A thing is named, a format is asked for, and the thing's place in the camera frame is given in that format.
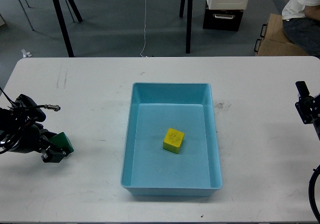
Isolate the white cable on floor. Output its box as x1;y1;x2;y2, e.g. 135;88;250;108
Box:
139;0;152;58

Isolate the green block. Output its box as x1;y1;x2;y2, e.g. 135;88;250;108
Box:
49;132;74;157

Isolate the yellow block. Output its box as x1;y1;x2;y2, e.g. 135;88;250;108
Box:
162;127;185;154

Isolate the seated person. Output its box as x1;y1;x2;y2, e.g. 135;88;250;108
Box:
282;0;320;58

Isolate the cardboard box with handles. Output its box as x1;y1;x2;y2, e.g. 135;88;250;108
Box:
254;13;308;57

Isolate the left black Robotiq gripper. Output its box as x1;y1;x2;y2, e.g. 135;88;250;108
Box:
0;124;66;163

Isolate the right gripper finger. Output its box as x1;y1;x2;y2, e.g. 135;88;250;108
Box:
295;81;320;124

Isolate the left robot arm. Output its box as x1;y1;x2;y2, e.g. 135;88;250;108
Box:
0;91;74;163

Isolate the blue plastic bin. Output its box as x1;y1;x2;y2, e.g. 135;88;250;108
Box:
120;82;223;197

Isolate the right black tripod stand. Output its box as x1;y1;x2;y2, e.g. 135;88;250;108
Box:
179;0;193;54

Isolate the black tripod stand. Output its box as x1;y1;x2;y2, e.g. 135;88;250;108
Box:
48;0;84;58
179;0;193;54

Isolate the left black tripod stand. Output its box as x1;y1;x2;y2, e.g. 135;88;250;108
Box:
48;0;84;58

